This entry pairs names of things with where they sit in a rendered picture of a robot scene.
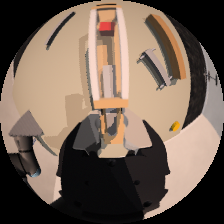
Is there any orange wooden plank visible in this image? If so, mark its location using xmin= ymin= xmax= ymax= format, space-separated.
xmin=146 ymin=14 xmax=186 ymax=80

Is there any orange short cylinder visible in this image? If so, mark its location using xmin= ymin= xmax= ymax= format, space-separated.
xmin=171 ymin=121 xmax=180 ymax=131

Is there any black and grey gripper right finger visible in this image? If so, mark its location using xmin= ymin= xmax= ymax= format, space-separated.
xmin=121 ymin=107 xmax=170 ymax=176

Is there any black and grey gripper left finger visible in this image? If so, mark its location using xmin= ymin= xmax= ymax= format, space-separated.
xmin=56 ymin=108 xmax=103 ymax=177

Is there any grey bar with cross pins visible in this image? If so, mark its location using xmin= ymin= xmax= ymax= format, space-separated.
xmin=139 ymin=48 xmax=172 ymax=89

